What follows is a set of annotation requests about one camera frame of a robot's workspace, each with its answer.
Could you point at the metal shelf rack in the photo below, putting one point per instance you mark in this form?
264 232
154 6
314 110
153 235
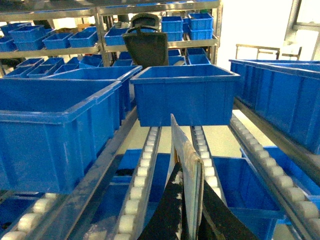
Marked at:
103 12

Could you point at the blue bin far right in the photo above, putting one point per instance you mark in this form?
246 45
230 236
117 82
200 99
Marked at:
286 93

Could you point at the flower pattern gift bag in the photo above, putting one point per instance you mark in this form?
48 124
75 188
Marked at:
183 151

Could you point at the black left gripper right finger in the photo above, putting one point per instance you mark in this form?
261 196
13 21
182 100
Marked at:
218 222

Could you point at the white roller conveyor rail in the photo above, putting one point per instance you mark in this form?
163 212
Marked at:
131 219

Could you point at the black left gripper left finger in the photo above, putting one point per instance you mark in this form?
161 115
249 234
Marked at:
167 220

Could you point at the big blue bin left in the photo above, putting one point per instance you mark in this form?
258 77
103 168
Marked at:
52 131

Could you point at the blue bin centre conveyor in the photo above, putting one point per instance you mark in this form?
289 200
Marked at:
196 95

